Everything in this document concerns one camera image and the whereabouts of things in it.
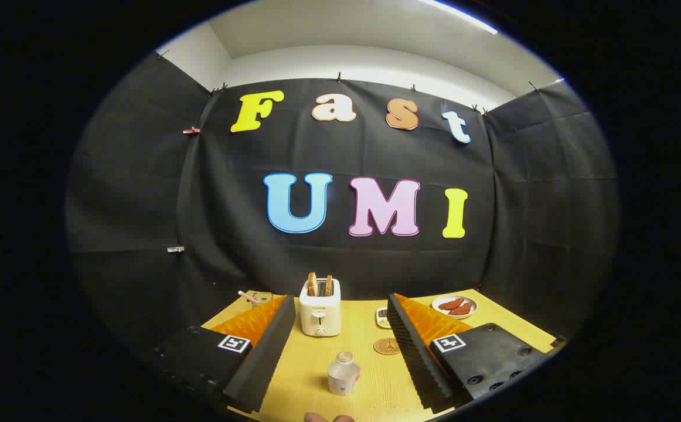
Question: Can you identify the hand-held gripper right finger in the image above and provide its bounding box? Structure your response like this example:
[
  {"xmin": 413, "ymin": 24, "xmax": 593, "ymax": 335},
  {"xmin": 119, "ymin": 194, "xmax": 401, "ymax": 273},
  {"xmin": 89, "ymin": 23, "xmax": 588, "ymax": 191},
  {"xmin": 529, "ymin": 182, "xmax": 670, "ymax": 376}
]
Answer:
[{"xmin": 386, "ymin": 293, "xmax": 568, "ymax": 412}]

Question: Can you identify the wooden table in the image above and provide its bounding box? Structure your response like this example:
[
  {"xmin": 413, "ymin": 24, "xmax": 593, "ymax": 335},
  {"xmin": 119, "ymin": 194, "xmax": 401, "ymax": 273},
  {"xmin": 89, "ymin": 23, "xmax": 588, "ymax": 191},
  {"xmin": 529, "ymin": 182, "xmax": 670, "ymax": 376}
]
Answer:
[{"xmin": 200, "ymin": 289, "xmax": 558, "ymax": 422}]

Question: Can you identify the clear juice bottle white label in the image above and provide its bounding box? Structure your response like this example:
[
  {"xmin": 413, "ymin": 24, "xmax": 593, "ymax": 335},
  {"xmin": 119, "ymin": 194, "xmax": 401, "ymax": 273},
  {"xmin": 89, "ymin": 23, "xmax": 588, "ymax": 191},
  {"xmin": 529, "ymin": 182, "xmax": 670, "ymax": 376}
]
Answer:
[{"xmin": 327, "ymin": 352, "xmax": 361, "ymax": 396}]

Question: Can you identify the white toaster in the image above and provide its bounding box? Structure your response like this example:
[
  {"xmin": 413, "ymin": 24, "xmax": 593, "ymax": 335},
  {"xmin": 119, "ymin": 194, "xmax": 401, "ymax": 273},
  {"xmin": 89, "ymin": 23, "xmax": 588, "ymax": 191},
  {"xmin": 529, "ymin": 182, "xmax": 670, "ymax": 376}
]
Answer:
[{"xmin": 299, "ymin": 278, "xmax": 342, "ymax": 338}]

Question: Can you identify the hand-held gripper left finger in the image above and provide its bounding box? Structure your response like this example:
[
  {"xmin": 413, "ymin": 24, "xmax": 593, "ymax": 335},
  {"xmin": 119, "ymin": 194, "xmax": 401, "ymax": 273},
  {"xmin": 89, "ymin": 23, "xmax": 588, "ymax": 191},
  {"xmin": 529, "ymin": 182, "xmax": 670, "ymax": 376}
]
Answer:
[{"xmin": 156, "ymin": 295, "xmax": 297, "ymax": 414}]

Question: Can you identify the round white plate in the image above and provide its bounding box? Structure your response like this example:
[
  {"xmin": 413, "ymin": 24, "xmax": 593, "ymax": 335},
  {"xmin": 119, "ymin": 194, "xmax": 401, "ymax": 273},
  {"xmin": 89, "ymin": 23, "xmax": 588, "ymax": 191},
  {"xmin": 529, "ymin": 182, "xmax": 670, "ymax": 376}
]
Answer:
[{"xmin": 432, "ymin": 295, "xmax": 478, "ymax": 319}]

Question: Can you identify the black backdrop cloth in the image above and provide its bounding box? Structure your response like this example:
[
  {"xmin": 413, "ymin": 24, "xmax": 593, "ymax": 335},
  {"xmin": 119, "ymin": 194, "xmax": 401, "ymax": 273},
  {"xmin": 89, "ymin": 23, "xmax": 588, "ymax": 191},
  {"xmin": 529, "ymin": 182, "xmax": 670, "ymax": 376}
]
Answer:
[{"xmin": 65, "ymin": 52, "xmax": 619, "ymax": 352}]

